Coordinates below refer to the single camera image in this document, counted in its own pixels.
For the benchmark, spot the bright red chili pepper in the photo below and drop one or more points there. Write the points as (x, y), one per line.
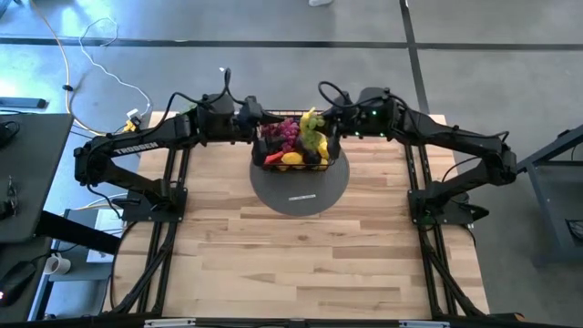
(273, 158)

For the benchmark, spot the black computer mouse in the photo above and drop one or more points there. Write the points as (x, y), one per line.
(16, 281)

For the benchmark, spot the white yellow power plug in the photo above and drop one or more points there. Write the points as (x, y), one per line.
(133, 119)

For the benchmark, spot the grey round placemat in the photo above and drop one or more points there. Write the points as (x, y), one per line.
(300, 191)

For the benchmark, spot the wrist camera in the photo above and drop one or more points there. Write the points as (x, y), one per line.
(249, 108)
(342, 101)

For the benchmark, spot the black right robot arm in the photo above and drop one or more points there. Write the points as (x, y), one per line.
(455, 136)

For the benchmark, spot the black desk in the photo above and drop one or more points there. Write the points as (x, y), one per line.
(36, 182)

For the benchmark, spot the black aluminium table frame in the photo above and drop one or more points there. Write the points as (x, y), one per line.
(423, 273)

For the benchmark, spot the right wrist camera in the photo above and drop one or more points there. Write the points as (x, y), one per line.
(342, 101)

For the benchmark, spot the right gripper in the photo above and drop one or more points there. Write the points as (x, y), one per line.
(364, 123)

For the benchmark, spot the white mug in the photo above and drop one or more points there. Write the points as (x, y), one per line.
(57, 264)

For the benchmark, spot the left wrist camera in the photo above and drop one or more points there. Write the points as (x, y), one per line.
(249, 108)

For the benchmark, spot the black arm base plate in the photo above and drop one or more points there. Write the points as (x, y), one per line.
(136, 213)
(464, 214)

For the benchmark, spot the white paper sheet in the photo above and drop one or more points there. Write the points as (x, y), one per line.
(107, 223)

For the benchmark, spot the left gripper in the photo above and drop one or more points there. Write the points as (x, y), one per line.
(248, 130)

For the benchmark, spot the silver metal bracket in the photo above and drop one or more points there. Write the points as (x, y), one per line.
(423, 324)
(169, 323)

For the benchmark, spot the dark grey side table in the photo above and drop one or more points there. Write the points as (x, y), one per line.
(546, 151)

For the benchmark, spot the green grape bunch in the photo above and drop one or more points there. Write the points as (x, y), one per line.
(312, 136)

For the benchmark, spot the black flat bar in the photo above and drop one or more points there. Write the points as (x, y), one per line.
(23, 102)

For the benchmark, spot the pink grape bunch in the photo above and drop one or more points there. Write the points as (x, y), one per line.
(289, 130)

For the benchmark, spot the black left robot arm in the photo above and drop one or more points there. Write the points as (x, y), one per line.
(136, 148)

